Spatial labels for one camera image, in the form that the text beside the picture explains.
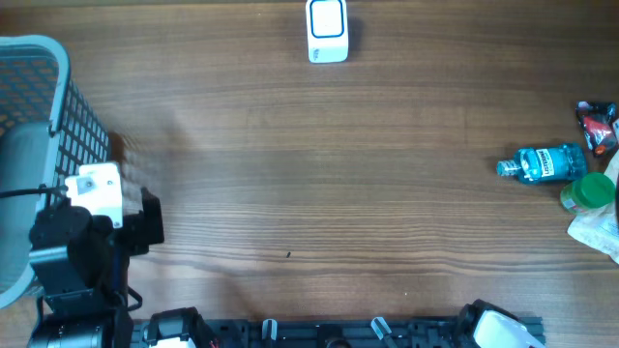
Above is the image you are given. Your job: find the blue mouthwash bottle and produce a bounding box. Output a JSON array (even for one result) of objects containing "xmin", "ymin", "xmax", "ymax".
[{"xmin": 496, "ymin": 143, "xmax": 588, "ymax": 185}]

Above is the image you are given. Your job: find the green lid jar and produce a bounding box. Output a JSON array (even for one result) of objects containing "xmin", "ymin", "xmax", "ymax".
[{"xmin": 560, "ymin": 172, "xmax": 616, "ymax": 215}]

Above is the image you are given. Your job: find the beige paper pouch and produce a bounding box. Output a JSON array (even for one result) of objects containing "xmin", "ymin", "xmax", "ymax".
[{"xmin": 567, "ymin": 153, "xmax": 619, "ymax": 264}]

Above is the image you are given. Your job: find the black red snack packet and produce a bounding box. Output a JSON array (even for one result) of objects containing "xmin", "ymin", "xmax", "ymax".
[{"xmin": 575, "ymin": 101, "xmax": 618, "ymax": 158}]

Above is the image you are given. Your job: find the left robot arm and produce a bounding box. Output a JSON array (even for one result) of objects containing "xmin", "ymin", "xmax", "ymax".
[{"xmin": 28, "ymin": 188, "xmax": 164, "ymax": 348}]

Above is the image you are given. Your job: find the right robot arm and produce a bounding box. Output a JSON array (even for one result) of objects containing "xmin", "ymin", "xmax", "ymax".
[{"xmin": 451, "ymin": 300, "xmax": 546, "ymax": 348}]

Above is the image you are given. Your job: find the white barcode scanner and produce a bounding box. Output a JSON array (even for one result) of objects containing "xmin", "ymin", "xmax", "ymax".
[{"xmin": 305, "ymin": 0, "xmax": 349, "ymax": 64}]

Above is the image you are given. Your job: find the grey plastic shopping basket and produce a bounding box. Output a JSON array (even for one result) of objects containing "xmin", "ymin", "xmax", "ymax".
[{"xmin": 1, "ymin": 35, "xmax": 111, "ymax": 307}]

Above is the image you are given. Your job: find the left camera cable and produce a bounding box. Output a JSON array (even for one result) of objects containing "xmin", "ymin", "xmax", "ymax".
[{"xmin": 0, "ymin": 186, "xmax": 69, "ymax": 200}]

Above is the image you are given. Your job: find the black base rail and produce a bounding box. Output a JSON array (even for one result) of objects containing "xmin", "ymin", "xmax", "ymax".
[{"xmin": 130, "ymin": 304, "xmax": 547, "ymax": 348}]

